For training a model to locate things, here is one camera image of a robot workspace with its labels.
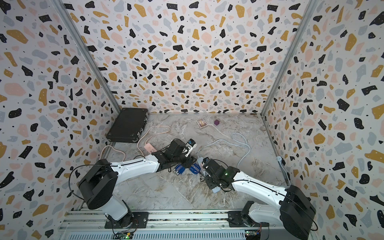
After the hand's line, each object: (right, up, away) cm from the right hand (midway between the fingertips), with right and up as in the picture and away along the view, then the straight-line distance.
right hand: (209, 179), depth 82 cm
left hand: (-8, +12, +3) cm, 15 cm away
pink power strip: (-38, +15, +15) cm, 44 cm away
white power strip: (-6, +8, +10) cm, 14 cm away
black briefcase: (-57, +30, +25) cm, 69 cm away
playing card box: (-4, +32, +31) cm, 45 cm away
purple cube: (+7, +33, +35) cm, 48 cm away
